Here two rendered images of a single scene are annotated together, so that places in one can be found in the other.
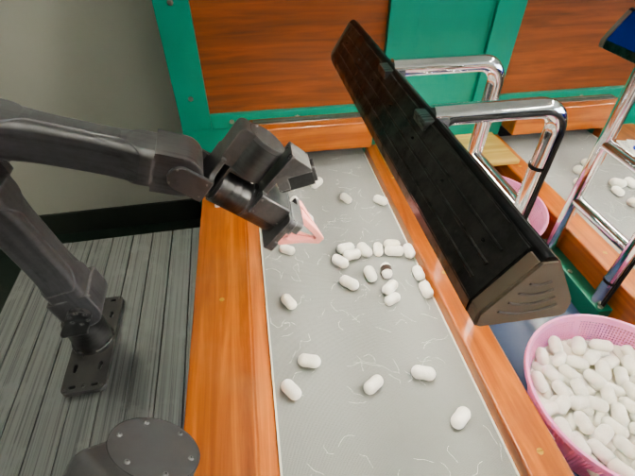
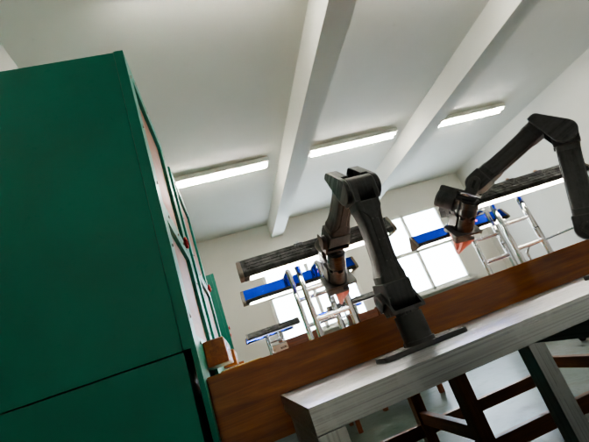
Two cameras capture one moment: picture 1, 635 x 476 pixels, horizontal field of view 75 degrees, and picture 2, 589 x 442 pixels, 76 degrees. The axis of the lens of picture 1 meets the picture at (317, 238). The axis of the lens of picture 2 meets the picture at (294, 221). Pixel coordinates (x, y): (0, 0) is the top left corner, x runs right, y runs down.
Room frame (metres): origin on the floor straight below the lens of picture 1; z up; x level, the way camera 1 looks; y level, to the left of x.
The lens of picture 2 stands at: (0.65, 1.26, 0.75)
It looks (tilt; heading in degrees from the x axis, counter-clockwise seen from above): 18 degrees up; 266
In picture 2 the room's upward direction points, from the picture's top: 20 degrees counter-clockwise
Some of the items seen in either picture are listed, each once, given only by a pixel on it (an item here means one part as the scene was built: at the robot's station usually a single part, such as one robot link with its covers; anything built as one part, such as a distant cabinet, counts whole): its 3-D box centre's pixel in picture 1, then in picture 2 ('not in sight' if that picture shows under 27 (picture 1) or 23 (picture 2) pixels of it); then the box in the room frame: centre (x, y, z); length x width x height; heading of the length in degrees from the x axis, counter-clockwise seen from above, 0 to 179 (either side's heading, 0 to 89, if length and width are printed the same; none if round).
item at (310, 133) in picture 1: (311, 133); (219, 353); (0.93, 0.02, 0.83); 0.30 x 0.06 x 0.07; 99
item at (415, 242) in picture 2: not in sight; (458, 228); (-0.36, -0.82, 1.08); 0.62 x 0.08 x 0.07; 9
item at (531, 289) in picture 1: (404, 112); (317, 246); (0.51, -0.11, 1.08); 0.62 x 0.08 x 0.07; 9
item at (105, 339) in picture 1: (88, 330); (414, 329); (0.43, 0.40, 0.71); 0.20 x 0.07 x 0.08; 11
